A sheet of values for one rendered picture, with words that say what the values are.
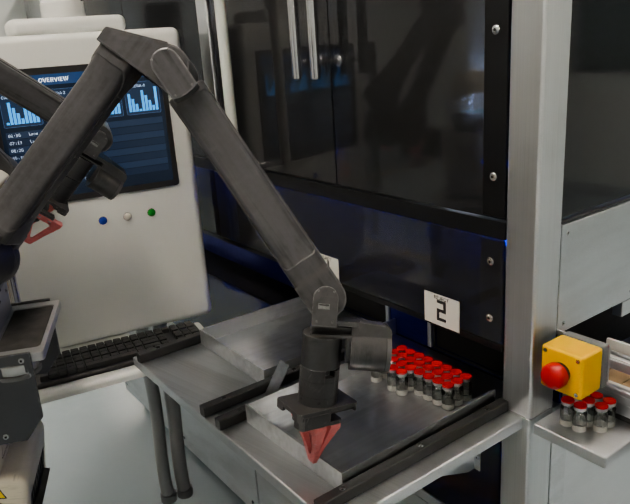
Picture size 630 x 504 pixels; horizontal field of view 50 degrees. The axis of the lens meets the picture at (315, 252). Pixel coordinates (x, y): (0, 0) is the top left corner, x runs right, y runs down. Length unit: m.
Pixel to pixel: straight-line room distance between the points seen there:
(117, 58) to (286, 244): 0.34
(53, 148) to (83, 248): 0.76
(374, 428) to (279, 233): 0.40
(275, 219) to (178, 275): 0.90
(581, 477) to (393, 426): 0.42
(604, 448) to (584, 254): 0.31
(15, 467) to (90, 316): 0.53
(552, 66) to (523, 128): 0.09
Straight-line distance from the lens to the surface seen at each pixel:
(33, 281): 1.75
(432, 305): 1.26
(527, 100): 1.05
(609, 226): 1.24
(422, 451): 1.09
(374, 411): 1.21
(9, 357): 1.22
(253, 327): 1.56
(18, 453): 1.43
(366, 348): 0.95
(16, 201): 1.02
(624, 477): 1.59
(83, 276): 1.76
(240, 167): 0.94
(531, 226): 1.07
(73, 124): 1.00
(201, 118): 0.96
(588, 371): 1.11
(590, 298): 1.24
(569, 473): 1.39
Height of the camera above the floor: 1.51
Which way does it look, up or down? 18 degrees down
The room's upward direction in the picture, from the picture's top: 4 degrees counter-clockwise
